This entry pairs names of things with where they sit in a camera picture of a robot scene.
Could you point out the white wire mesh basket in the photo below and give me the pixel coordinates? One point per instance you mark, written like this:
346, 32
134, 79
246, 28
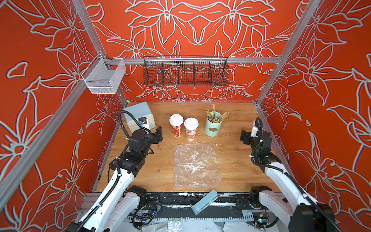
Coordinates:
104, 76

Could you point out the clear plastic carrier bag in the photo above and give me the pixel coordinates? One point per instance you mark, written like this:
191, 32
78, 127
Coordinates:
196, 166

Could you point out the black wire wall basket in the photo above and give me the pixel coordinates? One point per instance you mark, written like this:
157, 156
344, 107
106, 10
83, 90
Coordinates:
186, 71

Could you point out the wooden stir sticks bundle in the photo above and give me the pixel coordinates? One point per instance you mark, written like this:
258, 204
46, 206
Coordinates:
213, 117

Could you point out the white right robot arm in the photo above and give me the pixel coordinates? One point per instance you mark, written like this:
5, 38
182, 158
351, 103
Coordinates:
297, 209

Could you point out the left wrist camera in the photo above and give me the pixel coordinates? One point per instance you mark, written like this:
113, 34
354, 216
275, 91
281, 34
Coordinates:
144, 122

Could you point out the light blue foot pedal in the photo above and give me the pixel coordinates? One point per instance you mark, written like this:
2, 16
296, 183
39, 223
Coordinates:
204, 202

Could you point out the red milk tea cup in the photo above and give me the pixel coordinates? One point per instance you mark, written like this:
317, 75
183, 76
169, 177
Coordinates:
191, 125
176, 121

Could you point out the white mini drawer box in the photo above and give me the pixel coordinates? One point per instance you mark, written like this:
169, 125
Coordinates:
139, 110

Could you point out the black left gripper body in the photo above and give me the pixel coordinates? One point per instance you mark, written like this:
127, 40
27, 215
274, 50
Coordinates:
154, 138

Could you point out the mint green tin canister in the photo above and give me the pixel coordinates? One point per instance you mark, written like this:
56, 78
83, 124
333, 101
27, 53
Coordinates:
212, 129

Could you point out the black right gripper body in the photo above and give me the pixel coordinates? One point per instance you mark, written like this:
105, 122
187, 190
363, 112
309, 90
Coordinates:
252, 141

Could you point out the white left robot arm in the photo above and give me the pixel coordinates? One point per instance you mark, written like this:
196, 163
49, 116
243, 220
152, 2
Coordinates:
119, 198

